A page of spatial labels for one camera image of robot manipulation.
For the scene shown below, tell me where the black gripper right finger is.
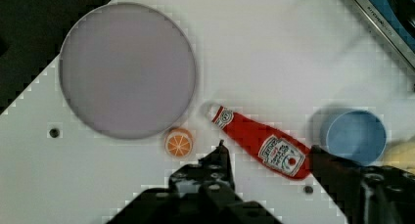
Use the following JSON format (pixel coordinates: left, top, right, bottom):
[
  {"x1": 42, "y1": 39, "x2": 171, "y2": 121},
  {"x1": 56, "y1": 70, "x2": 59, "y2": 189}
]
[{"x1": 308, "y1": 146, "x2": 415, "y2": 224}]

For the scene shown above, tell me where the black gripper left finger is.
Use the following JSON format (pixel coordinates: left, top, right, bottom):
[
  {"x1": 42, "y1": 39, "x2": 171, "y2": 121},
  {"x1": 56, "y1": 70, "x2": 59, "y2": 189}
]
[{"x1": 168, "y1": 140, "x2": 235, "y2": 197}]

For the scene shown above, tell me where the red ketchup bottle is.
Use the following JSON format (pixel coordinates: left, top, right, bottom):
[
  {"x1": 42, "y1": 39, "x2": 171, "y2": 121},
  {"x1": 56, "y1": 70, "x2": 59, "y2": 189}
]
[{"x1": 207, "y1": 104, "x2": 310, "y2": 180}]

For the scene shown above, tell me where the orange slice toy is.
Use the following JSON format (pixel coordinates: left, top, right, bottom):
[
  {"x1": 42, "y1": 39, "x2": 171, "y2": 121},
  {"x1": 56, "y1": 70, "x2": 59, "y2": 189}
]
[{"x1": 164, "y1": 128, "x2": 194, "y2": 158}]

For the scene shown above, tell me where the blue cup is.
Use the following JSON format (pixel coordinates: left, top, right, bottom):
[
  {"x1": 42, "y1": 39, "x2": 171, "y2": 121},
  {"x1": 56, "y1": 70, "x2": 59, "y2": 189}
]
[{"x1": 319, "y1": 109, "x2": 387, "y2": 166}]

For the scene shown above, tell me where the grey round plate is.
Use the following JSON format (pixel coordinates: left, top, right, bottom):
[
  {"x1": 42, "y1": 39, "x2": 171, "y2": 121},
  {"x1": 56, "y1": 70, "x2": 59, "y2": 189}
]
[{"x1": 59, "y1": 3, "x2": 197, "y2": 139}]

